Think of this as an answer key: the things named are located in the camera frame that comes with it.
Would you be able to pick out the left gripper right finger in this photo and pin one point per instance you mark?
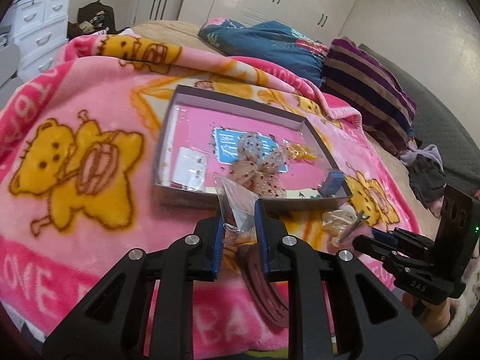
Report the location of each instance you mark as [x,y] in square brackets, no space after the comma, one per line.
[269,234]

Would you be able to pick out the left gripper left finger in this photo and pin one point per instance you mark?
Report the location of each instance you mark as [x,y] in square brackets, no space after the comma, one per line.
[208,259]

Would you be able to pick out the dark red hair claw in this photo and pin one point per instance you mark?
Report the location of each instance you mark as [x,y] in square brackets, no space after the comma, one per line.
[270,302]

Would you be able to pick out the small clear jewelry bag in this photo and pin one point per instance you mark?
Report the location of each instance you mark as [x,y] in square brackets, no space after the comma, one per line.
[237,208]

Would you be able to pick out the pearl hair claw clip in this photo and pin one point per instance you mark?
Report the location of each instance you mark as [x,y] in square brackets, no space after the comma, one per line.
[337,222]

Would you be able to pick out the pink dotted bow hair clip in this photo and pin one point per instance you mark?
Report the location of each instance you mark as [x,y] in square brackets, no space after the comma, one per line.
[257,171]

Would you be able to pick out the yellow earrings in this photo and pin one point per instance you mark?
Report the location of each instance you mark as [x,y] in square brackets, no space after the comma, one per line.
[295,152]

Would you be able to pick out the white jewelry card packet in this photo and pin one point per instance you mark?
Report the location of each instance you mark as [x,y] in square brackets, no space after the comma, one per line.
[190,169]

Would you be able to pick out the small blue jewelry box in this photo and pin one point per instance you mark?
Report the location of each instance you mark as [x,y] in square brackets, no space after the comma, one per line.
[332,184]

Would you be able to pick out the right hand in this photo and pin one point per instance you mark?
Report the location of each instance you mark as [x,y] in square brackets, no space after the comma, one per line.
[434,319]

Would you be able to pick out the pile of dark clothes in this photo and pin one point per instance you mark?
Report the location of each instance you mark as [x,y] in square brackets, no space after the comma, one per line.
[427,178]

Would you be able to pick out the grey cardboard box tray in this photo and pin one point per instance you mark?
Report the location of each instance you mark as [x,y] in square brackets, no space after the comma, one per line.
[184,95]

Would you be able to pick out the pink bear fleece blanket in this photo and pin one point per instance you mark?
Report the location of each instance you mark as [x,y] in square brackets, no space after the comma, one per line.
[77,150]

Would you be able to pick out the purple striped pillow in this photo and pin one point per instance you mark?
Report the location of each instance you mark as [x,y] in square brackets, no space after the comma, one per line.
[387,112]

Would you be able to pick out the blue quilt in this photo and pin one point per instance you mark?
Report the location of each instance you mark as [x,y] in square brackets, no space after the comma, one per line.
[271,41]

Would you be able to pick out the black bag on floor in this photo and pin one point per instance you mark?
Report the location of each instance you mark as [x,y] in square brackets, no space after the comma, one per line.
[95,17]

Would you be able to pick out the white drawer cabinet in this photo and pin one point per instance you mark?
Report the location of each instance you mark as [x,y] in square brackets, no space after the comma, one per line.
[39,28]

